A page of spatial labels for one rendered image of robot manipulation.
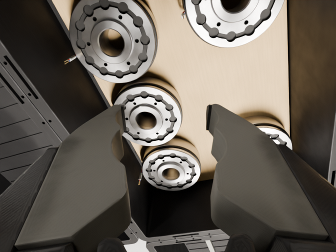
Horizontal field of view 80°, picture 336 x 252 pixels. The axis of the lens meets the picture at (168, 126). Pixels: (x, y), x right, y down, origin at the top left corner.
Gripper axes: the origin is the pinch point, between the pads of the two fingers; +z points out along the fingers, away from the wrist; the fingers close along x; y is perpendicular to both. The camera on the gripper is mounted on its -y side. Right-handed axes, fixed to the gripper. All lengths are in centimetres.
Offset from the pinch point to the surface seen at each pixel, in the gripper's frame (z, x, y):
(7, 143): 20.9, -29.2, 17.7
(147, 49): 14.6, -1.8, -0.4
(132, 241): 9.0, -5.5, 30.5
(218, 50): 16.7, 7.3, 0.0
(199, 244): 18, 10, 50
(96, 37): 14.3, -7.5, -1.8
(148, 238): 8.7, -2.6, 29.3
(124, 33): 14.0, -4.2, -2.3
